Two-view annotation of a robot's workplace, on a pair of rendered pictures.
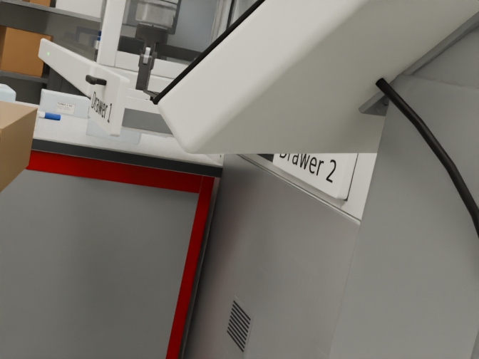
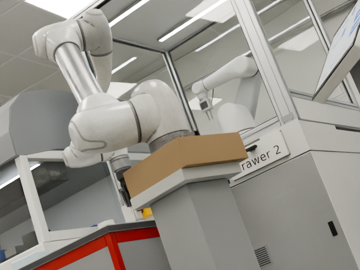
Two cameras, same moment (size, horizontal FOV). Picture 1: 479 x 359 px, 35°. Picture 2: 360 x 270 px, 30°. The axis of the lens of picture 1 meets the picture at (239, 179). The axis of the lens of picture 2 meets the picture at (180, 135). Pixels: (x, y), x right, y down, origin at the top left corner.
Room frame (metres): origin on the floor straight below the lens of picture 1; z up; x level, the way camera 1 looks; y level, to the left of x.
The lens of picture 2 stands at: (-0.71, 1.87, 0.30)
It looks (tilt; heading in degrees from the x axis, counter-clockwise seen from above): 15 degrees up; 322
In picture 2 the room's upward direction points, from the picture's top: 20 degrees counter-clockwise
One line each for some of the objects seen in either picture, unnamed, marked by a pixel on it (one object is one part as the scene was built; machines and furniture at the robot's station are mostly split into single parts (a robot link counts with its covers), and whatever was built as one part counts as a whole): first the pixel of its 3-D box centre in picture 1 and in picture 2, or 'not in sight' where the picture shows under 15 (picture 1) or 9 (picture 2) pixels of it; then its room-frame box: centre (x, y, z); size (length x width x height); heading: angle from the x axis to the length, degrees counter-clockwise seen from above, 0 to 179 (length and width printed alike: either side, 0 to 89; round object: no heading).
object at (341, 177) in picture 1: (312, 151); (256, 156); (1.35, -0.12, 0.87); 0.29 x 0.02 x 0.11; 21
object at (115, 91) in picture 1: (107, 98); not in sight; (1.53, 0.30, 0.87); 0.29 x 0.02 x 0.11; 21
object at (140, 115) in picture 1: (203, 120); not in sight; (1.60, 0.10, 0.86); 0.40 x 0.26 x 0.06; 111
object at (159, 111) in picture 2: not in sight; (156, 111); (1.09, 0.51, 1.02); 0.18 x 0.16 x 0.22; 69
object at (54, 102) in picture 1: (64, 103); not in sight; (2.11, 0.52, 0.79); 0.13 x 0.09 x 0.05; 110
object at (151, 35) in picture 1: (150, 45); (126, 179); (1.79, 0.27, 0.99); 0.08 x 0.07 x 0.09; 5
